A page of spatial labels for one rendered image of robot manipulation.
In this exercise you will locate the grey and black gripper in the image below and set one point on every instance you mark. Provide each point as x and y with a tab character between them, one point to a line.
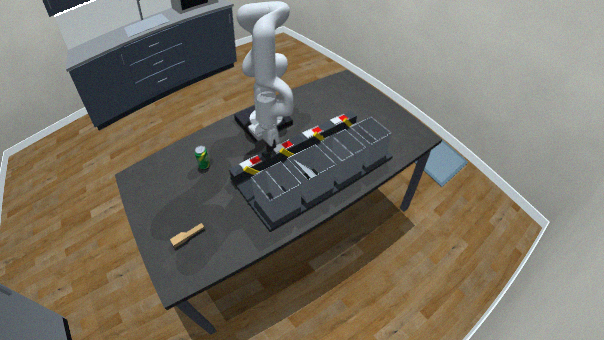
270	137

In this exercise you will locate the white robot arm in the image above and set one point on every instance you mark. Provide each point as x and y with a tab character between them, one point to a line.
263	63

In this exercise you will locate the green drink can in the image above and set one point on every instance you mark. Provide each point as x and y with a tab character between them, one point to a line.
202	157

